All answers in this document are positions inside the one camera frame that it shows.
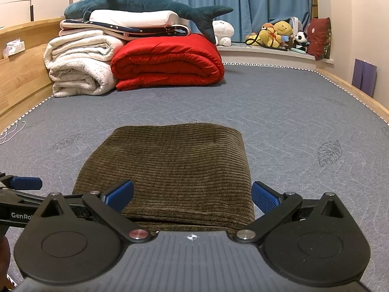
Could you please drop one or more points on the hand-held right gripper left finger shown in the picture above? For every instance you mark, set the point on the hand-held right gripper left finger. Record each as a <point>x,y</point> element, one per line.
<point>118,195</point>

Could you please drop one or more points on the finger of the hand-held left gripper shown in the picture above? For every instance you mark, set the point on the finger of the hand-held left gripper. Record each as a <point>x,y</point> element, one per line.
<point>21,197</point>
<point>25,183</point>

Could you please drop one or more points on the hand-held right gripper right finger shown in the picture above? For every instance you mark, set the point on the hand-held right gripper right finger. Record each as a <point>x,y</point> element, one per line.
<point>266,197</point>

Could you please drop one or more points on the grey quilted mattress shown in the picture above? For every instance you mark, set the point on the grey quilted mattress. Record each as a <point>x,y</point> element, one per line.
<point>288,121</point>

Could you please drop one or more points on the white folded blanket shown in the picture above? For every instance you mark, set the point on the white folded blanket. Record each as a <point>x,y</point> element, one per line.
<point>79,64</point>

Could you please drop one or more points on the tissue box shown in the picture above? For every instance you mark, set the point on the tissue box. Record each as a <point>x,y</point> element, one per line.
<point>13,48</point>

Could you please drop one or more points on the red folded quilt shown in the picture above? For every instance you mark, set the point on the red folded quilt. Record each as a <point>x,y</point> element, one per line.
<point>167,60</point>

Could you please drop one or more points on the white window sill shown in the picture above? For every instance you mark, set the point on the white window sill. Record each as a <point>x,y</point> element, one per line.
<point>258,53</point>

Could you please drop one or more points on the yellow plush dog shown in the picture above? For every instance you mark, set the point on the yellow plush dog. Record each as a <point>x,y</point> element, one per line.
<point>266,38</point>

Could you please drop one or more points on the panda plush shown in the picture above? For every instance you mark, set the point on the panda plush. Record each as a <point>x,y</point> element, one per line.
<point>301,41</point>

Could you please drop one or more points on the star print folded blanket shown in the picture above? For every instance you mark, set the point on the star print folded blanket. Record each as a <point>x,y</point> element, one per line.
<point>121,29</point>

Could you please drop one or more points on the dark red cushion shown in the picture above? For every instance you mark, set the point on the dark red cushion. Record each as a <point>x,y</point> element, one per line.
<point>319,38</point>

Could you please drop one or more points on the yellow plush bear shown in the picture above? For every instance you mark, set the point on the yellow plush bear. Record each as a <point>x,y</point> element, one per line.
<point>284,28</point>

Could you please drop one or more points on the white round plush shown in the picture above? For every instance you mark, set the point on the white round plush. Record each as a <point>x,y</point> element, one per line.
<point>223,32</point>

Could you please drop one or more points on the white pillow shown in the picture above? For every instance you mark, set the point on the white pillow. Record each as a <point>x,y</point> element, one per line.
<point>133,18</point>

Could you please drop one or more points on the blue shark plush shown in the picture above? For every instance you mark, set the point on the blue shark plush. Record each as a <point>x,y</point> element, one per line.
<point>136,3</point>

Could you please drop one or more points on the blue curtain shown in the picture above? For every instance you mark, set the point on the blue curtain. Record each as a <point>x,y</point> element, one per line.
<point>243,0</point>

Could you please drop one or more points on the wooden bed frame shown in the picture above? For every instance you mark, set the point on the wooden bed frame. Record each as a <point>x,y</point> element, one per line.
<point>24,76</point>

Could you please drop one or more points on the purple wall patch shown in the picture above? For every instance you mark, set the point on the purple wall patch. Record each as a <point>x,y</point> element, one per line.
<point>364,77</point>

